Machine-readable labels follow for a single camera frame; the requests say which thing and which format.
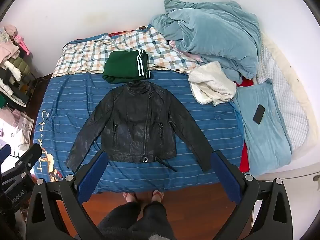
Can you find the black leather jacket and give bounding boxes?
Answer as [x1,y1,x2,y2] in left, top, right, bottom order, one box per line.
[66,81,213,172]

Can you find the pile of clothes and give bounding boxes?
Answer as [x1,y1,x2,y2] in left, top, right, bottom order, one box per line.
[1,25,36,112]

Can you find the light blue pillow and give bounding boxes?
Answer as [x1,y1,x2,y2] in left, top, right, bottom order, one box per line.
[232,79,292,177]

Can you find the blue striped bed sheet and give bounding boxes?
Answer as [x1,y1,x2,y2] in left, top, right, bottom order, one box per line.
[33,24,245,194]

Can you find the white quilted mattress pad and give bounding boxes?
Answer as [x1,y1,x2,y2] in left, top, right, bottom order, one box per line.
[255,34,319,160]

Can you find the person's legs in dark trousers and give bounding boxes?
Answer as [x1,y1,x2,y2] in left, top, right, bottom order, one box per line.
[97,190,176,239]

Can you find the black smartphone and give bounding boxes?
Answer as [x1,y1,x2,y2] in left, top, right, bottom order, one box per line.
[253,104,265,125]

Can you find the white fleece blanket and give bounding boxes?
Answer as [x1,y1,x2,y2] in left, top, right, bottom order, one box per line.
[188,62,236,106]

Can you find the folded green garment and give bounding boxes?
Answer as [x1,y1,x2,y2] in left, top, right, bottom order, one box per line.
[103,50,151,84]

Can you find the light blue quilt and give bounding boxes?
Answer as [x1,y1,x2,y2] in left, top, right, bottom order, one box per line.
[150,0,262,83]

